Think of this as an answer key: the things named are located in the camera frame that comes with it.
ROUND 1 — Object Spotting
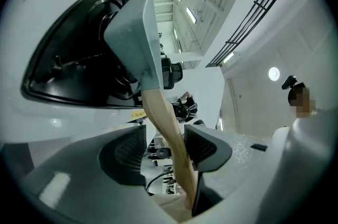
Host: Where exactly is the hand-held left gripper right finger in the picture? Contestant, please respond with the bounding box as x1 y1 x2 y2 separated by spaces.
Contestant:
184 124 270 216

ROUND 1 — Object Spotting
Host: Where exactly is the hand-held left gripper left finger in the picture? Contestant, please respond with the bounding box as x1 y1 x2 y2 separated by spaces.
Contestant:
25 124 170 222

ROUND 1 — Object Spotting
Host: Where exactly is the white black induction cooker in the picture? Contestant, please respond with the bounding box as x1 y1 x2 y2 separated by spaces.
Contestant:
1 0 148 144

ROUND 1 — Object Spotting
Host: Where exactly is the grey square griddle pan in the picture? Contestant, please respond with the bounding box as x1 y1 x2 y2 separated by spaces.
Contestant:
103 0 198 211

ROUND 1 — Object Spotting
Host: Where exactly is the black mesh office chair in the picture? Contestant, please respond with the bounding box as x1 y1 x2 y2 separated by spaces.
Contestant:
161 57 184 90

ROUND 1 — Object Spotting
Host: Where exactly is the ceiling tube light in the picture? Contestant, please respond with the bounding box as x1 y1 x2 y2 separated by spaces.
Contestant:
185 6 198 24
223 52 236 64

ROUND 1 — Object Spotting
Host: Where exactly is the round ceiling light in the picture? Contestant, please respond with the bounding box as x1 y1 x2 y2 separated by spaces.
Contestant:
268 67 280 81

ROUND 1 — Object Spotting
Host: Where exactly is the person's head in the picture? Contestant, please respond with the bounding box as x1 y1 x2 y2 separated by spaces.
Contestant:
287 82 317 119

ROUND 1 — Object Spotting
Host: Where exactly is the thin black cable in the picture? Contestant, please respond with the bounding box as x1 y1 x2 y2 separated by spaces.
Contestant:
145 168 175 195

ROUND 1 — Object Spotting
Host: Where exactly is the black head-worn camera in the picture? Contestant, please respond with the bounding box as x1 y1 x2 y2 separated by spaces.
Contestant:
281 74 298 90

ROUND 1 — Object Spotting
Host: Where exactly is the black ceiling cable tray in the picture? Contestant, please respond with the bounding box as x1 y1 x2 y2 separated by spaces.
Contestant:
205 0 299 68

